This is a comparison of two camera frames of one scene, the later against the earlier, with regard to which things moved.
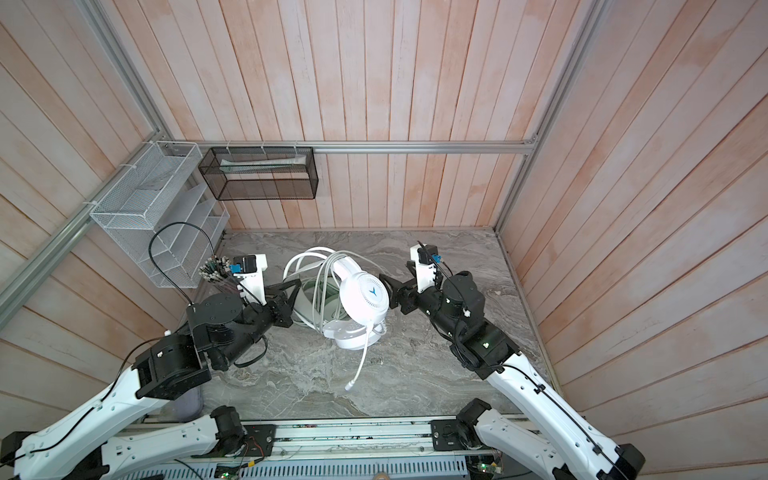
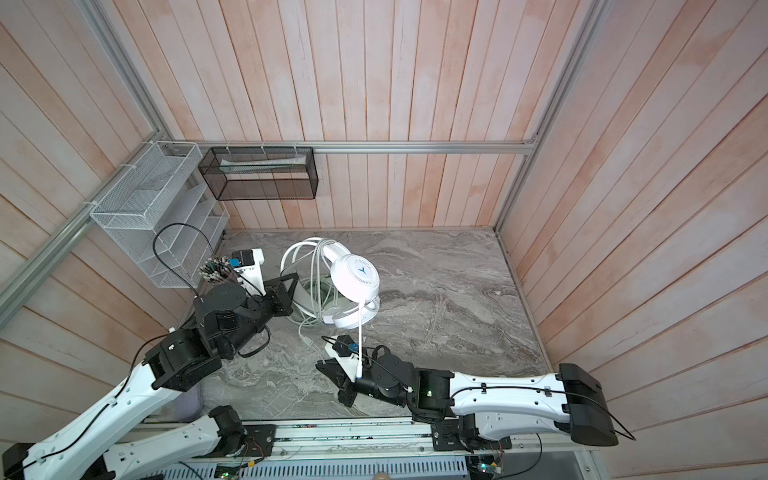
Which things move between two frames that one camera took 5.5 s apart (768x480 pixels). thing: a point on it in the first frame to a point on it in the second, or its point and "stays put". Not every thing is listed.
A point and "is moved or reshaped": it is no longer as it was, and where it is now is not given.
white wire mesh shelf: [164, 215] stays put
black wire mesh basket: [261, 173] stays put
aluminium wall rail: [484, 143] stays put
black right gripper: [403, 294] to [351, 388]
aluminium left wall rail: [14, 293] stays put
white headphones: [364, 299] is moved or reshaped
